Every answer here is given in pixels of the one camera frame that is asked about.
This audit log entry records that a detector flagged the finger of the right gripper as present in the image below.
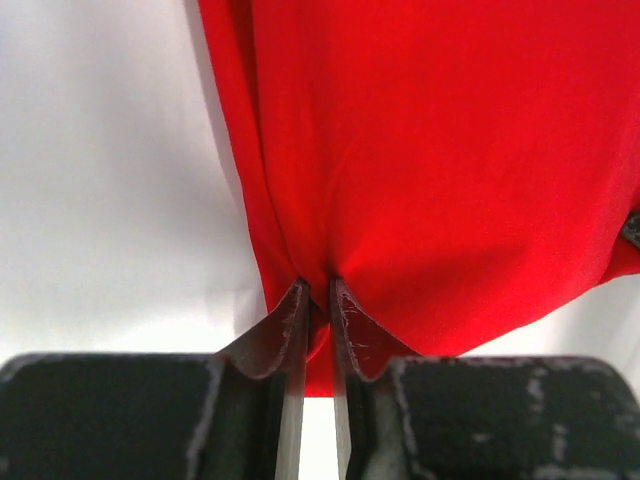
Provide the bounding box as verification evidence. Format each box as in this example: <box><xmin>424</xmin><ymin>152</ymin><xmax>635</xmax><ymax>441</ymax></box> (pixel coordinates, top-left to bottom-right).
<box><xmin>620</xmin><ymin>212</ymin><xmax>640</xmax><ymax>248</ymax></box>

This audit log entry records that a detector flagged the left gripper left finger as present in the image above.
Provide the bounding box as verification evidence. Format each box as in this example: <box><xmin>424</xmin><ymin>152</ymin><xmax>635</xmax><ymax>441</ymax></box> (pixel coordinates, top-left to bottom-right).
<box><xmin>1</xmin><ymin>280</ymin><xmax>309</xmax><ymax>480</ymax></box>

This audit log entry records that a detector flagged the bright red kungfu t-shirt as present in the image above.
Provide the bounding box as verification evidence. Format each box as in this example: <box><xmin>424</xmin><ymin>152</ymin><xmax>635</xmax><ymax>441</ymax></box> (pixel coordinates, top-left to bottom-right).
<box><xmin>199</xmin><ymin>1</ymin><xmax>639</xmax><ymax>397</ymax></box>

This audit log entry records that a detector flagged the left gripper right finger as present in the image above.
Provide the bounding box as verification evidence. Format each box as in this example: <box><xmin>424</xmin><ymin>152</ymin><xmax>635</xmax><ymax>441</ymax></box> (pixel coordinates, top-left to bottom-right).
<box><xmin>329</xmin><ymin>279</ymin><xmax>639</xmax><ymax>479</ymax></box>

